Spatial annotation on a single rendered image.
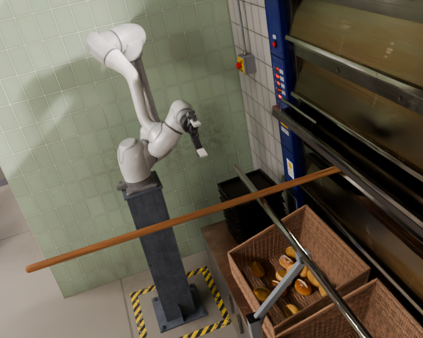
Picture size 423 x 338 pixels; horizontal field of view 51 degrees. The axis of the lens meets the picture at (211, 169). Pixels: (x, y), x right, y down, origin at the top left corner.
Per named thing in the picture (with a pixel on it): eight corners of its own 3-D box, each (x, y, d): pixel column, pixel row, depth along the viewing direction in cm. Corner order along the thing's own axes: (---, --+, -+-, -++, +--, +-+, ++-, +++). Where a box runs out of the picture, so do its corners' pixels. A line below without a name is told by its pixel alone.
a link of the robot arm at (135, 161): (117, 180, 249) (106, 145, 239) (141, 164, 261) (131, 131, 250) (136, 186, 239) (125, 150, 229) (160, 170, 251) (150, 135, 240)
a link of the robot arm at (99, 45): (104, 49, 208) (125, 41, 216) (78, 29, 213) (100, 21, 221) (102, 72, 218) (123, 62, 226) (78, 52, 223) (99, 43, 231)
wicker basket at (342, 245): (311, 242, 247) (307, 202, 233) (374, 313, 199) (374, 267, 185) (229, 273, 237) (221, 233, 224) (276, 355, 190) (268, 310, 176)
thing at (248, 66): (250, 68, 265) (248, 51, 260) (256, 72, 256) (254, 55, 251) (238, 71, 264) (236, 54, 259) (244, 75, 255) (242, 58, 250)
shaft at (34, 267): (27, 275, 172) (23, 269, 171) (27, 270, 175) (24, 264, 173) (413, 149, 198) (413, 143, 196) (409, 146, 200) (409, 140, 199)
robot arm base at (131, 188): (115, 184, 257) (113, 176, 255) (152, 172, 262) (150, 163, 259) (120, 199, 242) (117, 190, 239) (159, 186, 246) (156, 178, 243)
